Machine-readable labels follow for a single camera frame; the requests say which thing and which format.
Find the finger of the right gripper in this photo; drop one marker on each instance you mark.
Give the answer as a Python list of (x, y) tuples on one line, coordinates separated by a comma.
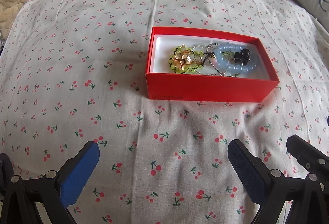
[(307, 156)]

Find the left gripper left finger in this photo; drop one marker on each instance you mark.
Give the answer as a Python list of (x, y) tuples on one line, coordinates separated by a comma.
[(75, 173)]

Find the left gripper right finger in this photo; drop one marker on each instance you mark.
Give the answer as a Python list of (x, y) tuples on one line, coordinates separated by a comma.
[(252, 172)]

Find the black hair claw clip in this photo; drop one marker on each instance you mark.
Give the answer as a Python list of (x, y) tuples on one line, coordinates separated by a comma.
[(242, 57)]

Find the gold bangle rings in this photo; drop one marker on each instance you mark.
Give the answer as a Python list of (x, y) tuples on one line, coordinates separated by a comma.
[(183, 59)]

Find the red jewelry box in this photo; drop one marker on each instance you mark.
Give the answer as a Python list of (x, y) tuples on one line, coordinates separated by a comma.
[(197, 64)]

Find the cherry print bedsheet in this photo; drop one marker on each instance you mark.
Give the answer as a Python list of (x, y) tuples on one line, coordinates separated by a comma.
[(72, 71)]

